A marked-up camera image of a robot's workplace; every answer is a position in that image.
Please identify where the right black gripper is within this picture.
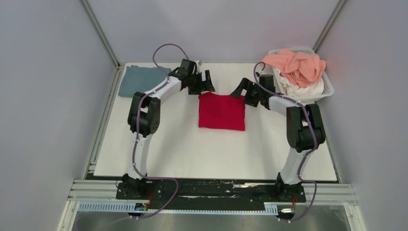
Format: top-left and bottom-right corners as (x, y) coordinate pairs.
(230, 78), (263, 108)

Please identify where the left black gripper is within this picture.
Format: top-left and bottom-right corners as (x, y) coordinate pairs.
(188, 70), (215, 95)

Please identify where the red t-shirt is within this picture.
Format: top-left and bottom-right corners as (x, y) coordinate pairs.
(198, 92), (245, 131)

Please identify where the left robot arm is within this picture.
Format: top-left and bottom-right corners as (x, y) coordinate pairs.
(118, 59), (215, 199)

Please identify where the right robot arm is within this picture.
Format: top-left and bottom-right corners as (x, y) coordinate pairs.
(230, 75), (326, 202)

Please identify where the peach t-shirt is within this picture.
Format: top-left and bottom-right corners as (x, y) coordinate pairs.
(262, 49), (326, 88)

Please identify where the folded blue t-shirt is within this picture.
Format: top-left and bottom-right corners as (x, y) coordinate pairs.
(118, 65), (171, 98)

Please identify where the white t-shirt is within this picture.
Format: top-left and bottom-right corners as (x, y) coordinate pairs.
(272, 67), (324, 98)

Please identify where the white plastic basket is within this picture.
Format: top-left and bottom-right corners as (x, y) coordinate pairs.
(262, 48), (334, 103)

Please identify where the white slotted cable duct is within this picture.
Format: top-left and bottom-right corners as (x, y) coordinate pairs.
(77, 201), (279, 216)

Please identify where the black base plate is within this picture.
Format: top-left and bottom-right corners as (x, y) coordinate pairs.
(115, 178), (306, 211)

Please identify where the aluminium frame rail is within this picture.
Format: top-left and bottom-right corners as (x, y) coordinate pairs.
(58, 178), (366, 231)

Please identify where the left corner metal post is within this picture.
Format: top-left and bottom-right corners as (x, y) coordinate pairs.
(79, 0), (120, 69)

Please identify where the corner metal post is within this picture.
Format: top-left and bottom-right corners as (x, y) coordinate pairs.
(312, 0), (348, 53)
(79, 0), (120, 69)

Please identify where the right corner metal post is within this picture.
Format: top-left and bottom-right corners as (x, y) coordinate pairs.
(312, 0), (348, 53)

